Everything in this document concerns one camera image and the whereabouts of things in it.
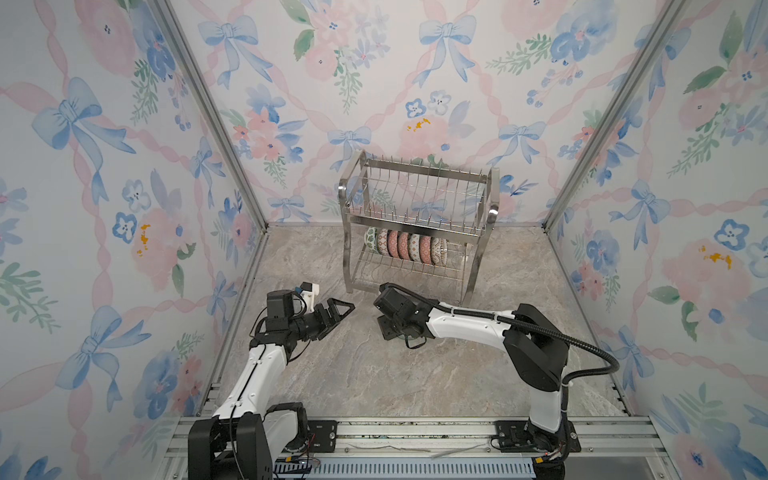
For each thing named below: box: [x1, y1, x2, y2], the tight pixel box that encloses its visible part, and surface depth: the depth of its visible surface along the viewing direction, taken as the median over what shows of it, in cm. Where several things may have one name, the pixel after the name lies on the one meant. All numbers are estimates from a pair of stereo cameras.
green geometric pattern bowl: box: [409, 233, 420, 262], surface depth 100 cm
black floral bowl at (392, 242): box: [386, 229, 399, 257], surface depth 102 cm
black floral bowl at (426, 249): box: [420, 236, 432, 264], surface depth 100 cm
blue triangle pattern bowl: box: [378, 228, 389, 256], surface depth 102 cm
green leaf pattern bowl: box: [364, 226, 379, 253], surface depth 102 cm
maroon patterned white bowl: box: [431, 237, 448, 267], surface depth 100 cm
